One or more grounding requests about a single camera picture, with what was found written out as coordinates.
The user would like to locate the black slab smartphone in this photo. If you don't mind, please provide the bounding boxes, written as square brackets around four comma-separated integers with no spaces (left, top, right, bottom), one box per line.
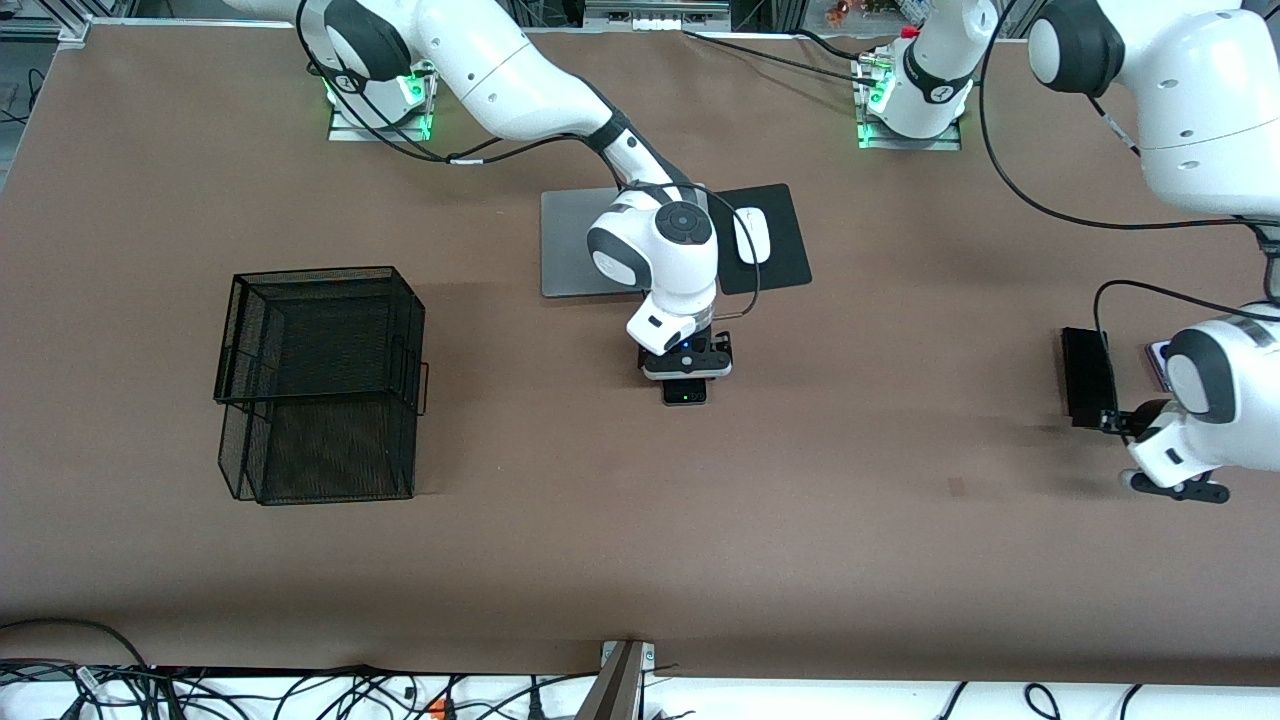
[1061,327,1119,429]

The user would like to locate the white computer mouse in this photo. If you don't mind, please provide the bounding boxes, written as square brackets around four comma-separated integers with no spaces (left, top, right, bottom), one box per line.
[733,207,773,265]

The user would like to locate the black mouse pad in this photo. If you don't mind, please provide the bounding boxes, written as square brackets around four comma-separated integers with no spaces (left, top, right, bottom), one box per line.
[707,183,813,296]

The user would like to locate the grey closed laptop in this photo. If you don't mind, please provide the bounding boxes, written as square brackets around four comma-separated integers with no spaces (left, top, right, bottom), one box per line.
[540,183,719,299]

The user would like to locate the grey power strip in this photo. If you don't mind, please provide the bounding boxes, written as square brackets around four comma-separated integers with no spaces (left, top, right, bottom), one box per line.
[585,0,731,31]

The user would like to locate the black mesh tiered organizer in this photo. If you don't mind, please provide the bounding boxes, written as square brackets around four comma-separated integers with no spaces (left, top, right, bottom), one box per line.
[213,265,430,507]

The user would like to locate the long black table cable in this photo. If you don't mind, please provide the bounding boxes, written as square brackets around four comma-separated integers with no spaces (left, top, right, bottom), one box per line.
[683,30,879,86]

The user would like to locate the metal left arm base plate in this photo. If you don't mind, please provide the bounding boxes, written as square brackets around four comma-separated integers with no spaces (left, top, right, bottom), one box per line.
[858,115,963,151]

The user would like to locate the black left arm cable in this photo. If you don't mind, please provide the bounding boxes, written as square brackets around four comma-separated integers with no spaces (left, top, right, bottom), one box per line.
[980,0,1280,346]

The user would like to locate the short black table cable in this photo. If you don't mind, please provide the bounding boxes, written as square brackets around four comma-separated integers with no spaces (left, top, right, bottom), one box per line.
[795,28,866,59]

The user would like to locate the grey metal camera bracket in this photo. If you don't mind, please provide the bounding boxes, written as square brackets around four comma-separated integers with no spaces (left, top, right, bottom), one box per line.
[577,640,656,720]

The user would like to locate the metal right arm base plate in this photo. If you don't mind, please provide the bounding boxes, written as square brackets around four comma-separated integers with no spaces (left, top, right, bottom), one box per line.
[328,100,433,143]

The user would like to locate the black looped floor cable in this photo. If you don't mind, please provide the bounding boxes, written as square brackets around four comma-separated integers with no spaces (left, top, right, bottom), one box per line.
[0,618,151,669]

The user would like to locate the aluminium frame corner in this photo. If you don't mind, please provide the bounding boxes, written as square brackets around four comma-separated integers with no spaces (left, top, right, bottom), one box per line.
[0,0,136,46]

